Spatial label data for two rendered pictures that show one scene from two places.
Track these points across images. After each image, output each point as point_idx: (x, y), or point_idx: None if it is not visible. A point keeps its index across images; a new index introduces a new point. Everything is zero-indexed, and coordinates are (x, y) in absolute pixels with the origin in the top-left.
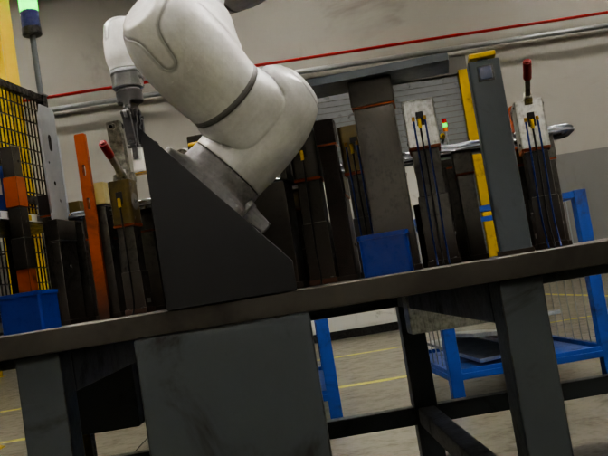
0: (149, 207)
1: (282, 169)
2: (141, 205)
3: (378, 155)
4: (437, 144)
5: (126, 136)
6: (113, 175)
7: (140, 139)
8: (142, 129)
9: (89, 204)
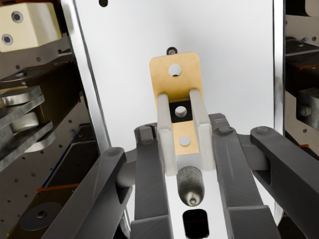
0: (239, 57)
1: None
2: (169, 69)
3: None
4: None
5: (87, 175)
6: (0, 98)
7: (219, 187)
8: (307, 233)
9: (5, 0)
